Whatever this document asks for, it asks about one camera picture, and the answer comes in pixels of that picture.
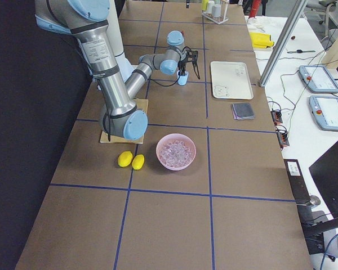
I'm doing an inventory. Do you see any yellow lemon near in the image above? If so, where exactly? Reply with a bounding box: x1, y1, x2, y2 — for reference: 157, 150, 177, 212
131, 154, 145, 170

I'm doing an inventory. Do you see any teach pendant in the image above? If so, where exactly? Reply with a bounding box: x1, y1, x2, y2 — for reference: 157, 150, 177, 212
299, 65, 338, 94
309, 96, 338, 132

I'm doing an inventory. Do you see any white wire cup rack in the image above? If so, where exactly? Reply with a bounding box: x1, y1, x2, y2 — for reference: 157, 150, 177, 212
201, 0, 230, 25

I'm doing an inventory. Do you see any yellow lemon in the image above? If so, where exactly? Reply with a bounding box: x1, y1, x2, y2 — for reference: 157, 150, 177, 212
117, 151, 134, 168
131, 154, 145, 170

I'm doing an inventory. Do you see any aluminium frame post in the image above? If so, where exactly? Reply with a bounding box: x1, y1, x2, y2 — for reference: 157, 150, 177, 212
259, 0, 308, 87

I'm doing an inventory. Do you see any pink bowl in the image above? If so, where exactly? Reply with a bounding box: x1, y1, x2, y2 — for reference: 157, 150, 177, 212
155, 133, 196, 171

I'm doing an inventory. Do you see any cream bear tray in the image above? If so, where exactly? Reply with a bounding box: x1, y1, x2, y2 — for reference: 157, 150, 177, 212
210, 61, 254, 100

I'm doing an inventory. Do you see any wooden cutting board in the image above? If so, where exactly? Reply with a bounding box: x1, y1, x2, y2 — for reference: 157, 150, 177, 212
99, 98, 148, 144

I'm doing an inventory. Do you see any yellow lemon far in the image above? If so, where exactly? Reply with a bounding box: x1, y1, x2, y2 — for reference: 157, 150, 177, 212
117, 151, 134, 168

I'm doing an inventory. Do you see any yellow cloth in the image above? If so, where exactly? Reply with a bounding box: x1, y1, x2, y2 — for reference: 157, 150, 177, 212
250, 32, 275, 49

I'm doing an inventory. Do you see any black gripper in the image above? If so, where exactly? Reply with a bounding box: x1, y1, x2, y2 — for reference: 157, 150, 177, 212
178, 47, 201, 79

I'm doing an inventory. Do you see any light blue cup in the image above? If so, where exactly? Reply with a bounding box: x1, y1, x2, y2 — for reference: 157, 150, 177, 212
177, 71, 189, 86

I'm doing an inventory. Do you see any black laptop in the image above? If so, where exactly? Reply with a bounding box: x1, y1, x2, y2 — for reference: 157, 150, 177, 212
309, 141, 338, 218

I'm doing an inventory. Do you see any teach pendant far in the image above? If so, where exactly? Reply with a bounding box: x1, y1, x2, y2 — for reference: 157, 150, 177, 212
299, 65, 338, 94

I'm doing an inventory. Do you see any smart watch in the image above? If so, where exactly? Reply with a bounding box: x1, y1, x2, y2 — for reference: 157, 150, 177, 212
287, 49, 316, 54

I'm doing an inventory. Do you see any teach pendant near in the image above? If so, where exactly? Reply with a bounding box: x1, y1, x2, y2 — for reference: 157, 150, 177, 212
309, 96, 338, 132

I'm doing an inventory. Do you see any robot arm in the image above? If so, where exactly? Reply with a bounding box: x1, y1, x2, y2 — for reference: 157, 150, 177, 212
35, 0, 198, 141

